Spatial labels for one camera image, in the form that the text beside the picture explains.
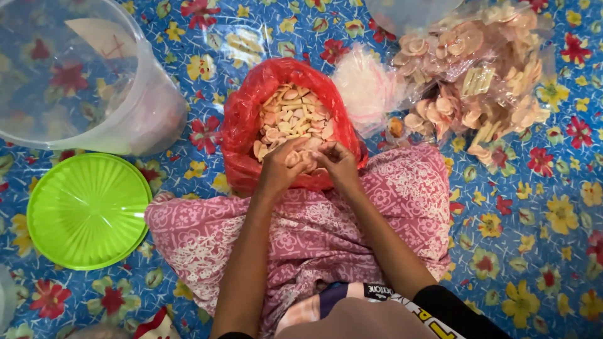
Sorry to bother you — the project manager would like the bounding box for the person's right hand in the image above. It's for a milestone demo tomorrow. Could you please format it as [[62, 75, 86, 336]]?
[[311, 141, 366, 192]]

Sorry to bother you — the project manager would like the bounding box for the person's left hand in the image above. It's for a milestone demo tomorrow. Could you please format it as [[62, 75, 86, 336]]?
[[257, 137, 315, 198]]

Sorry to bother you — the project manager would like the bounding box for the small clear cracker packet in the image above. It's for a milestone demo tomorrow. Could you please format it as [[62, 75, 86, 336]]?
[[285, 150, 330, 176]]

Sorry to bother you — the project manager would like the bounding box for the heap of loose crackers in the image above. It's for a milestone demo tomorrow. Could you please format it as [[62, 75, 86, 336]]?
[[253, 83, 336, 163]]

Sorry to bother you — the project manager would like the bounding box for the red plastic bag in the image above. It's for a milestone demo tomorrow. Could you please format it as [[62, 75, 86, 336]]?
[[221, 57, 369, 195]]

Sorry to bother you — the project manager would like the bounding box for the stack of empty zip bags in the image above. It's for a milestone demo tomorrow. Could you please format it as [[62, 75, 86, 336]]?
[[331, 45, 410, 138]]

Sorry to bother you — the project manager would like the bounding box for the pink patterned skirt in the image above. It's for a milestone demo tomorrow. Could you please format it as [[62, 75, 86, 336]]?
[[144, 143, 453, 337]]

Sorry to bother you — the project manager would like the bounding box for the heap of packed cracker bags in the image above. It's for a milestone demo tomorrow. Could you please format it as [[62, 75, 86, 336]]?
[[384, 0, 557, 165]]

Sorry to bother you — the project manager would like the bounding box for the person's printed shirt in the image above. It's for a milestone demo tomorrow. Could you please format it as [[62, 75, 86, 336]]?
[[274, 282, 513, 339]]

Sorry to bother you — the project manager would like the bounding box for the blue floral plastic mat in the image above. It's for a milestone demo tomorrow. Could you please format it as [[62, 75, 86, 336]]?
[[0, 0, 603, 339]]

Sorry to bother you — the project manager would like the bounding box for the green plastic lid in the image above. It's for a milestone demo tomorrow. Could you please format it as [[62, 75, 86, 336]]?
[[26, 153, 153, 271]]

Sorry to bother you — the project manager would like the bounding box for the white paper label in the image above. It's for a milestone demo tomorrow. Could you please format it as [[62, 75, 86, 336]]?
[[65, 18, 138, 60]]

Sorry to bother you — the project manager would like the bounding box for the red and white cloth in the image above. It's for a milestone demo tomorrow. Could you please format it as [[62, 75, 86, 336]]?
[[134, 307, 182, 339]]

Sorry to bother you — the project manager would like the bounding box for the large clear plastic bucket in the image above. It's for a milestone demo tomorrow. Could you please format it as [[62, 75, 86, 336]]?
[[0, 0, 189, 157]]

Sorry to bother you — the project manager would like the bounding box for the clear plastic jar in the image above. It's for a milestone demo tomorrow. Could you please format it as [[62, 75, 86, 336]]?
[[0, 265, 19, 332]]

